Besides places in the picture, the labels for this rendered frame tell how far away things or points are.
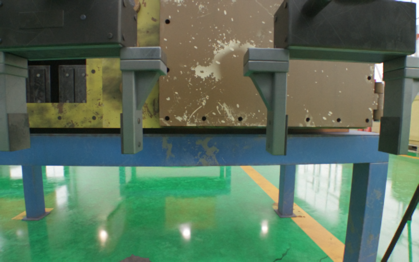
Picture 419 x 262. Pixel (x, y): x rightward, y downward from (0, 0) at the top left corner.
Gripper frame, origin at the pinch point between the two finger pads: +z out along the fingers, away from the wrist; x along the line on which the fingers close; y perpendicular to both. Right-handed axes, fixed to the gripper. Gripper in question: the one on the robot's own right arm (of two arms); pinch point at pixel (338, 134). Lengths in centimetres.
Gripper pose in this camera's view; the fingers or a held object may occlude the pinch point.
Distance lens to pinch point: 25.2
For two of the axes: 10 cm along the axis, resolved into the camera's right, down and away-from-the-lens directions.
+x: 10.0, 0.1, 0.1
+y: 0.1, 0.8, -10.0
